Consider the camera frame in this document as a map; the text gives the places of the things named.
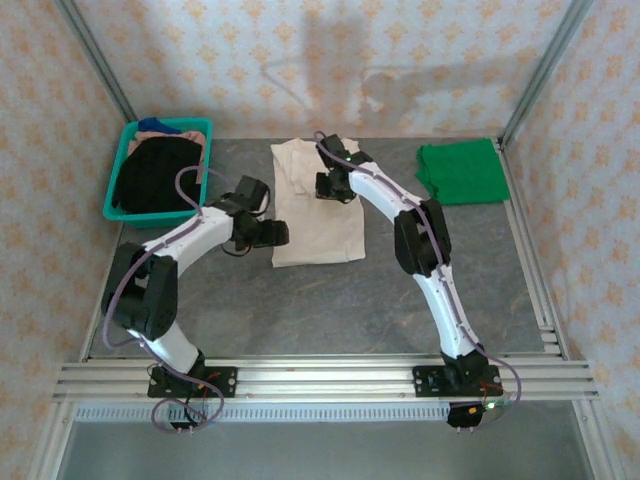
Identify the aluminium frame post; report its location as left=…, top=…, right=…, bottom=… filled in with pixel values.
left=499, top=0, right=595, bottom=151

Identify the cream t-shirt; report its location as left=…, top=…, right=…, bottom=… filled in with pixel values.
left=269, top=138, right=366, bottom=270

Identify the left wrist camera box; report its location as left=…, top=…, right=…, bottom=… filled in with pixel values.
left=232, top=174, right=272, bottom=214

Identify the teal plastic laundry basket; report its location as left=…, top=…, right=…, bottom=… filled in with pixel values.
left=102, top=117, right=215, bottom=230

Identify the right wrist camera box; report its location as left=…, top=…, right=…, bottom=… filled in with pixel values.
left=322, top=134, right=360, bottom=162

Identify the black controller board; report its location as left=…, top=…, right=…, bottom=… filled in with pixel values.
left=446, top=399, right=512, bottom=432

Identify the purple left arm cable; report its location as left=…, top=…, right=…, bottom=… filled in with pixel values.
left=102, top=166, right=236, bottom=435

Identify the perforated metal cable tray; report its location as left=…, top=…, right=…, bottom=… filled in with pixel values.
left=73, top=403, right=454, bottom=422

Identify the blue garment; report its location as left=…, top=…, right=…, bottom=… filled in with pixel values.
left=137, top=116, right=182, bottom=136

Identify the green t-shirt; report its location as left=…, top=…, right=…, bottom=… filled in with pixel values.
left=414, top=138, right=511, bottom=206

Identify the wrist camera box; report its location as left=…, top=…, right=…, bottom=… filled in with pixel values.
left=232, top=174, right=272, bottom=214
left=322, top=134, right=360, bottom=162

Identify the aluminium table side rail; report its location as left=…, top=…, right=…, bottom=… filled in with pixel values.
left=492, top=138, right=569, bottom=359
left=78, top=227, right=126, bottom=362

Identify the black garment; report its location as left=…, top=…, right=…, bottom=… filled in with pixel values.
left=110, top=137, right=204, bottom=215

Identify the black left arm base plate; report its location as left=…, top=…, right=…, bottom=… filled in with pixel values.
left=147, top=366, right=238, bottom=400

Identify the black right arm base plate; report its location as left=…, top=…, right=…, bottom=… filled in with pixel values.
left=412, top=364, right=502, bottom=400

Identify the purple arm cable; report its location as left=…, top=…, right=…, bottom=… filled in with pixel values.
left=313, top=131, right=525, bottom=431
left=102, top=166, right=236, bottom=435

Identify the wide aluminium mounting rail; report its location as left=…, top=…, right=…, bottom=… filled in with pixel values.
left=52, top=355, right=600, bottom=403

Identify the pink garment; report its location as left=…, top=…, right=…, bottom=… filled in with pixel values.
left=130, top=128, right=207, bottom=151

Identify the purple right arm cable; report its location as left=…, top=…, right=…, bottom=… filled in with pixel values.
left=313, top=131, right=525, bottom=431

